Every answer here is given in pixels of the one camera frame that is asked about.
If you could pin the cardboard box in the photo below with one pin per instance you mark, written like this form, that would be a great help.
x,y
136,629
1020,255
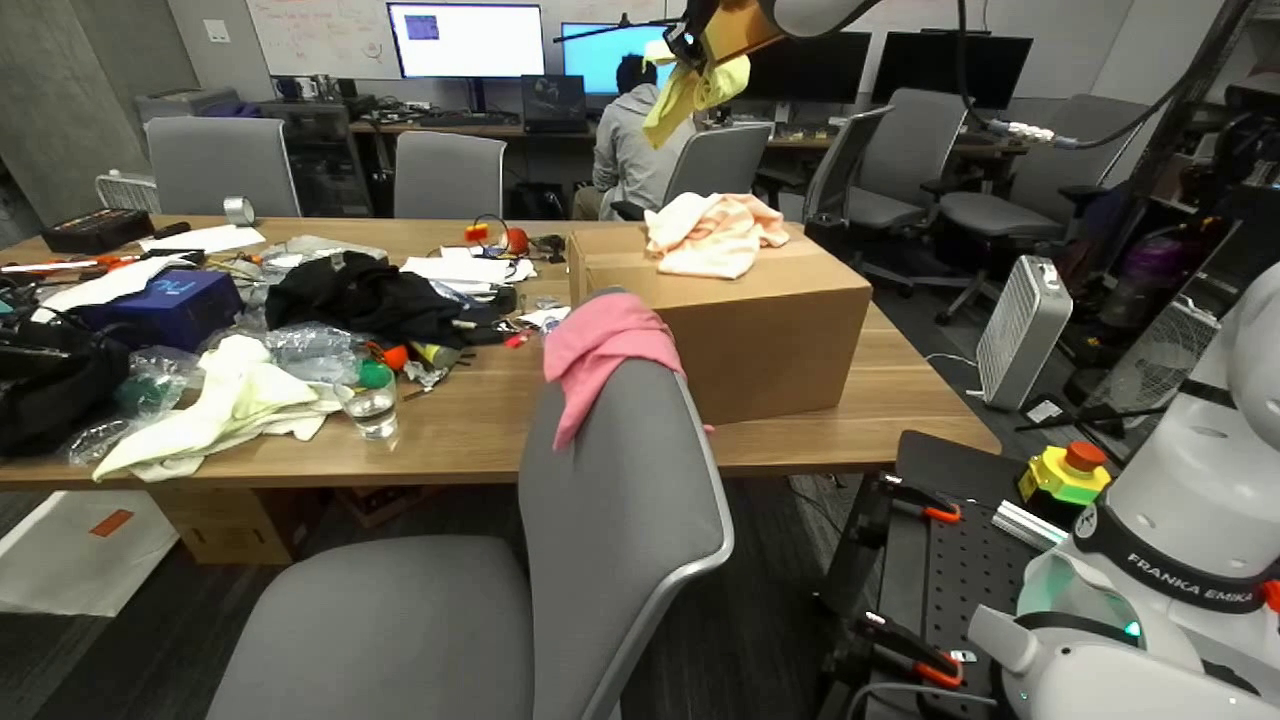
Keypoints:
x,y
773,342

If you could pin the peach pink shirt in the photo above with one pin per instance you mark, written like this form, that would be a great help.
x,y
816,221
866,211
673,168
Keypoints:
x,y
712,235

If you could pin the computer monitor lit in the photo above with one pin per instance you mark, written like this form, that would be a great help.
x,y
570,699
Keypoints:
x,y
465,42

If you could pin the emergency stop button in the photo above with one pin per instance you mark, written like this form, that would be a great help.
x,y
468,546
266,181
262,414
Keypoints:
x,y
1066,473

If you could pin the grey chair far middle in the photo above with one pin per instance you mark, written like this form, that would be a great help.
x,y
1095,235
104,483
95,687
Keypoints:
x,y
448,179

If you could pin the grey chair behind box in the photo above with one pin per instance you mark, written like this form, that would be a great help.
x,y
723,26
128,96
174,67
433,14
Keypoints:
x,y
718,162

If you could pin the clear plastic bags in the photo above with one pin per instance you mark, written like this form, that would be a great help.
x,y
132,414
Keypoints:
x,y
329,362

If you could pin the wooden table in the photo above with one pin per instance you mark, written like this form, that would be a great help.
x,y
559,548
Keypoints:
x,y
252,503

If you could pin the orange ball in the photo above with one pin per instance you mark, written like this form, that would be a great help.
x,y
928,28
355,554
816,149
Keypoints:
x,y
518,242

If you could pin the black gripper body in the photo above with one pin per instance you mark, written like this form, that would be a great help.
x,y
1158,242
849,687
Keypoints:
x,y
688,39

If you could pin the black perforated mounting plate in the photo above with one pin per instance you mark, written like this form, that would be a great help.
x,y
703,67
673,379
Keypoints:
x,y
913,557

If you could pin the person in grey hoodie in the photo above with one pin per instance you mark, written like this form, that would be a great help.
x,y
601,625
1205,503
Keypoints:
x,y
626,164

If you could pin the yellow microfiber cloth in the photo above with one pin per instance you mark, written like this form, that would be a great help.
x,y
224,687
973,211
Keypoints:
x,y
688,94

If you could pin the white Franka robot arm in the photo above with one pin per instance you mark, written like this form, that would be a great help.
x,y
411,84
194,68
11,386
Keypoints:
x,y
1163,601

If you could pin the green ball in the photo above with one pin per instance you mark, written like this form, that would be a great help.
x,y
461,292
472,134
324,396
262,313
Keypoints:
x,y
373,379

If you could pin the pink cloth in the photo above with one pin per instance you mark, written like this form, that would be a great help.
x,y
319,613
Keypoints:
x,y
595,342

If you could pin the black clothing pile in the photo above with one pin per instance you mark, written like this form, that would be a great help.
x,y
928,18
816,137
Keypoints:
x,y
373,296

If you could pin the black bag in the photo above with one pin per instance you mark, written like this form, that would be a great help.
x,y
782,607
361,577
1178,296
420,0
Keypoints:
x,y
55,379

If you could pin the grey chair far left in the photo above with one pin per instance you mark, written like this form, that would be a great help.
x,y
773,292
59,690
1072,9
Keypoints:
x,y
201,162

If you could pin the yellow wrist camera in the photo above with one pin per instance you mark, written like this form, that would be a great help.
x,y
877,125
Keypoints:
x,y
737,28

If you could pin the white papers stack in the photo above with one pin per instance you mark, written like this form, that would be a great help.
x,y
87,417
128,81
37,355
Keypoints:
x,y
468,274

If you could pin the blue box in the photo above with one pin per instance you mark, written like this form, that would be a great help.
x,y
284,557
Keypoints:
x,y
176,311

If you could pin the grey office chair foreground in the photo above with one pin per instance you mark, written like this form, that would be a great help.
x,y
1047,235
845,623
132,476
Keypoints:
x,y
548,625

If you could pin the pale yellow cloth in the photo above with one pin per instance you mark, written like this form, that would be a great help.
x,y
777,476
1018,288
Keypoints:
x,y
244,393

